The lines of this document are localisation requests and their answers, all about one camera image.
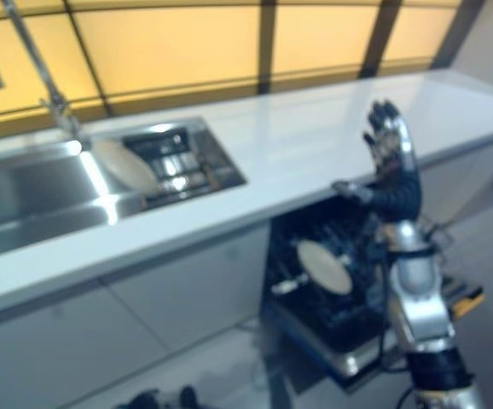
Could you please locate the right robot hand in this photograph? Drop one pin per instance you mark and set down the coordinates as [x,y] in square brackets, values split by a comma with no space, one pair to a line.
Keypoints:
[400,187]

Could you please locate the robot left leg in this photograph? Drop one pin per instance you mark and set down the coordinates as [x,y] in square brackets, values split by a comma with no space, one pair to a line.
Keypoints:
[189,398]

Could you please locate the cream round plate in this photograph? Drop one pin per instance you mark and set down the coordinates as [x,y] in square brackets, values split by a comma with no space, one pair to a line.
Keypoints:
[127,168]
[325,266]

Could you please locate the built-in dishwasher with door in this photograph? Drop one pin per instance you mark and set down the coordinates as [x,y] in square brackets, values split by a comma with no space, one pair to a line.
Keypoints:
[349,362]

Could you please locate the stainless steel kitchen sink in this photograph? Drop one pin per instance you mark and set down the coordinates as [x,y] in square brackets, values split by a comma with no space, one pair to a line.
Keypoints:
[37,187]

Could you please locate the black sink dish rack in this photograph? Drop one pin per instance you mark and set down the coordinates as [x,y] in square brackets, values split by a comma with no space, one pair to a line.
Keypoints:
[182,166]

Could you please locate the white glossy cabinet door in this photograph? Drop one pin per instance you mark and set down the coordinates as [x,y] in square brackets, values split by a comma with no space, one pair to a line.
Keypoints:
[195,281]
[37,353]
[464,179]

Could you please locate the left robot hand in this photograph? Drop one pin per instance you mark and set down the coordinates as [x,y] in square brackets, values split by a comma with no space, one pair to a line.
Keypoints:
[144,400]

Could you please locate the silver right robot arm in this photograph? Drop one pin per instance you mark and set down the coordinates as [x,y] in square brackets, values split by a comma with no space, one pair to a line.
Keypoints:
[421,307]

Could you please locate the chrome pull-down kitchen faucet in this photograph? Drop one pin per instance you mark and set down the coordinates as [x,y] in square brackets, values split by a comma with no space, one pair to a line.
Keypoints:
[37,64]

